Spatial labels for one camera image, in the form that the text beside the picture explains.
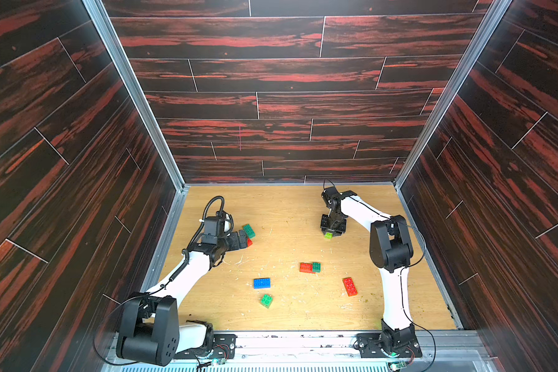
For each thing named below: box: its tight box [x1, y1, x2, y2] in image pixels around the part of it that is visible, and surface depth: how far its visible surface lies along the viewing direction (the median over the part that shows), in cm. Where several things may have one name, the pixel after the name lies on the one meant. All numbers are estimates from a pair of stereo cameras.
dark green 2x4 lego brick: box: [241, 223, 257, 240], surface depth 104 cm
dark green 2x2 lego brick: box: [312, 261, 322, 273], surface depth 90 cm
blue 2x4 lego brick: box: [253, 278, 272, 290], surface depth 88 cm
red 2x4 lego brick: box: [342, 277, 359, 297], surface depth 87 cm
